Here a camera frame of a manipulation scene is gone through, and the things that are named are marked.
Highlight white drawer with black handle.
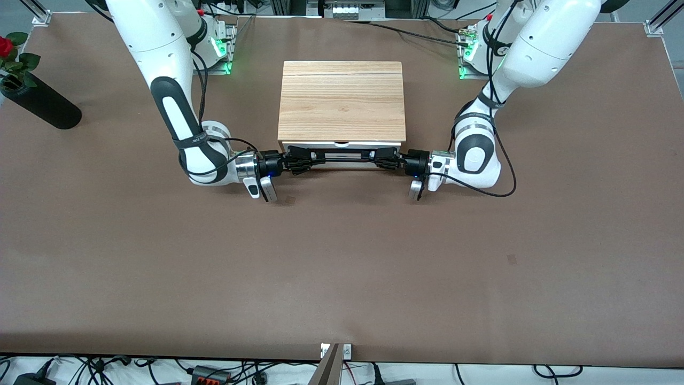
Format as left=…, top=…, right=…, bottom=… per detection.
left=283, top=141, right=403, bottom=163

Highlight metal base plate left arm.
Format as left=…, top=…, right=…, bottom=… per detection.
left=458, top=31, right=503, bottom=81

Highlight light wooden drawer cabinet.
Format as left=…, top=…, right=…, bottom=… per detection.
left=277, top=60, right=407, bottom=170

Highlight brown table cover sheet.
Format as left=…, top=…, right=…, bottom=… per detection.
left=0, top=12, right=684, bottom=368

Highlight white device in rack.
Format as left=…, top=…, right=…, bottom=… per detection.
left=324, top=0, right=384, bottom=20

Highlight black box with orange levers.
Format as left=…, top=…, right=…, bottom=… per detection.
left=189, top=365, right=231, bottom=385

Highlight black cylindrical vase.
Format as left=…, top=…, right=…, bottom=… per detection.
left=0, top=75, right=83, bottom=130

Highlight black power adapter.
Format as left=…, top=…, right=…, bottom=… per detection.
left=13, top=357, right=57, bottom=385

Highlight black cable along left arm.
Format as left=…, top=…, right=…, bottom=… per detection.
left=427, top=0, right=518, bottom=198

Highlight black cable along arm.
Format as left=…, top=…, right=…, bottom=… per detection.
left=182, top=50, right=259, bottom=178
left=427, top=0, right=518, bottom=198

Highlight black cable along right arm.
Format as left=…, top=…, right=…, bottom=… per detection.
left=182, top=50, right=259, bottom=178

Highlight black braided cable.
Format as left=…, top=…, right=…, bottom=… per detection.
left=369, top=21, right=471, bottom=49

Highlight thin black cable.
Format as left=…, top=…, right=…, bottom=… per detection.
left=342, top=15, right=461, bottom=35

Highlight aluminium frame rack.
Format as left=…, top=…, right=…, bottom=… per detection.
left=269, top=0, right=429, bottom=21

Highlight silver post bracket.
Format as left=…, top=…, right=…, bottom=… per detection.
left=320, top=343, right=353, bottom=360

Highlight brown camera post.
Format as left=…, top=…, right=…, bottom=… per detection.
left=308, top=343, right=343, bottom=385

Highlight black looped cable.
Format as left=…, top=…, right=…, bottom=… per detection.
left=532, top=364, right=584, bottom=379

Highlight tangled black floor cables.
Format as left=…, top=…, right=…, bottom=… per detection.
left=0, top=354, right=321, bottom=385

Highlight aluminium corner bracket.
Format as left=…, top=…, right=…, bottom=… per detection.
left=643, top=0, right=684, bottom=37
left=31, top=0, right=52, bottom=26

